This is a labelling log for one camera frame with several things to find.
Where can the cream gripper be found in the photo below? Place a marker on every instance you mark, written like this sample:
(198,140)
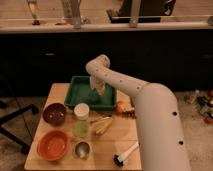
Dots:
(97,84)

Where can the green sponge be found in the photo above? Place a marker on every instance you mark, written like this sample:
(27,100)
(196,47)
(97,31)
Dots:
(93,98)

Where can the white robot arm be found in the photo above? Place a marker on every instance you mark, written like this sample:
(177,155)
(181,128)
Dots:
(160,135)

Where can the green plastic tray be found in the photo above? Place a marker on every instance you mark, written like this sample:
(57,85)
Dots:
(79,91)

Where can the white paper cup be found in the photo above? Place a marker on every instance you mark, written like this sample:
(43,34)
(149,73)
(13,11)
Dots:
(82,111)

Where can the orange toy fruit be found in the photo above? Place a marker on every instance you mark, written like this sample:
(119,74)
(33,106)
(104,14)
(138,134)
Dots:
(120,107)

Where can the metal spoon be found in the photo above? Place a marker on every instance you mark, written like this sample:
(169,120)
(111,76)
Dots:
(100,119)

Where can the yellow toy corn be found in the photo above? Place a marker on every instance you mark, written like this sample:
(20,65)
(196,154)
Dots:
(102,127)

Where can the brown toy grape bunch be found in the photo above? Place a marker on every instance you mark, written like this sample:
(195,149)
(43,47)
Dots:
(129,114)

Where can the green translucent cup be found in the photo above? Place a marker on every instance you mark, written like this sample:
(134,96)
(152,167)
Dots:
(81,128)

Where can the wooden table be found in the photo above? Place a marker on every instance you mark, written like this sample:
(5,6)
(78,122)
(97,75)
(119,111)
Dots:
(118,137)

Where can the small metal cup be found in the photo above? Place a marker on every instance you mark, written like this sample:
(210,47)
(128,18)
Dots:
(82,150)

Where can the orange bowl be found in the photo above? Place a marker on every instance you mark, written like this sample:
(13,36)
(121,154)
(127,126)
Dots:
(53,145)

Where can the white dish brush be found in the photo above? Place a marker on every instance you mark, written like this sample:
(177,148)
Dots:
(120,158)

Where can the black office chair base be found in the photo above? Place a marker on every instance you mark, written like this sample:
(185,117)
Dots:
(12,123)

